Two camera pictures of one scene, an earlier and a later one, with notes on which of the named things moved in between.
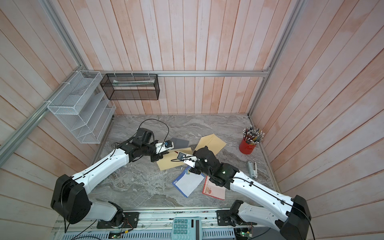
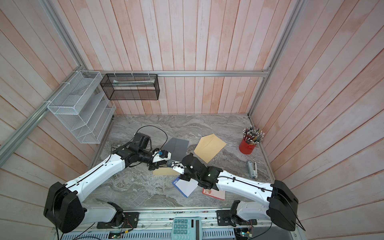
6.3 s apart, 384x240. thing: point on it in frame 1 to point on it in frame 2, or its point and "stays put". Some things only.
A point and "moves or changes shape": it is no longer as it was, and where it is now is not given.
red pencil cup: x=246 y=148 stays put
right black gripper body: x=199 y=169 to x=188 y=176
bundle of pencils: x=252 y=136 stays put
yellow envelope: x=166 y=163 moves or changes shape
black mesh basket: x=131 y=86 stays put
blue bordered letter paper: x=187 y=181 stays put
